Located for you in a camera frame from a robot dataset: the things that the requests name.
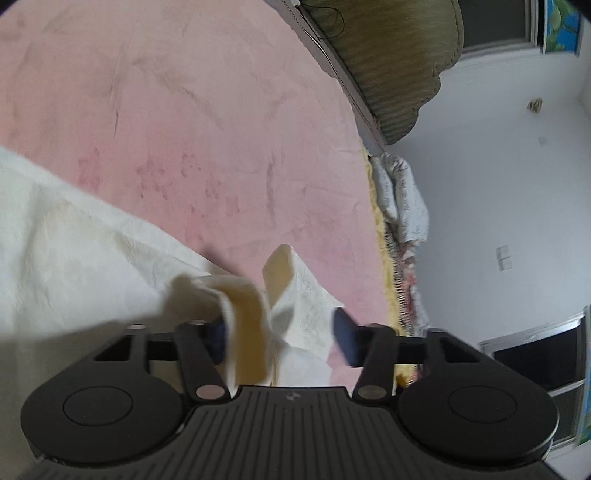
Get dark glass white framed door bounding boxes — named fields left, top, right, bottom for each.
left=479, top=305, right=591, bottom=450

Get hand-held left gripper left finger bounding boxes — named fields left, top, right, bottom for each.
left=95, top=322, right=232, bottom=401

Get olive padded headboard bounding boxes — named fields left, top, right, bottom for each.
left=302, top=0, right=465, bottom=146

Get grey bed sheet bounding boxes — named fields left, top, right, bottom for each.
left=272, top=0, right=385, bottom=155

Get white pants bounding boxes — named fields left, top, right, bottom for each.
left=0, top=147, right=346, bottom=467

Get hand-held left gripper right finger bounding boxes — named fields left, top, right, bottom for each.
left=333, top=308, right=482, bottom=401

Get white printed quilt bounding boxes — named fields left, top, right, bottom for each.
left=369, top=154, right=429, bottom=246

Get white framed window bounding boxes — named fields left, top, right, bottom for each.
left=456, top=0, right=542, bottom=55

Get black cable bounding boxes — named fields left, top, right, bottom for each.
left=302, top=0, right=346, bottom=38

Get colourful wall poster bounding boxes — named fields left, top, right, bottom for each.
left=542, top=0, right=583, bottom=57

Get pink floral blanket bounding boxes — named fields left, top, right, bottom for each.
left=0, top=0, right=394, bottom=388

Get floral fringed bedding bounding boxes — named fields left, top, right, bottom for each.
left=362, top=148, right=432, bottom=388

